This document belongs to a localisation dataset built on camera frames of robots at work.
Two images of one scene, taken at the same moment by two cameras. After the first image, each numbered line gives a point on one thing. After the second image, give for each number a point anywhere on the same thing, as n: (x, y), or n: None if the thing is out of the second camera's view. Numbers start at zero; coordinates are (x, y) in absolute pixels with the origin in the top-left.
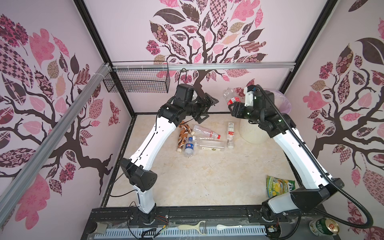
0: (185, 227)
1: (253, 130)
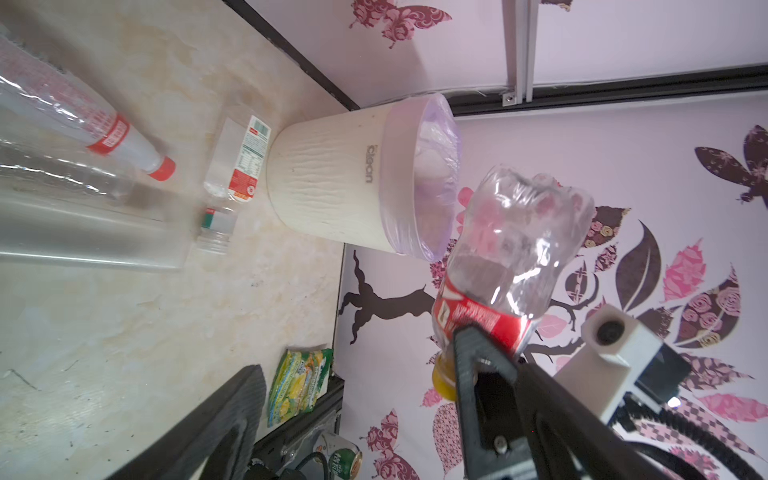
0: None
1: (384, 176)
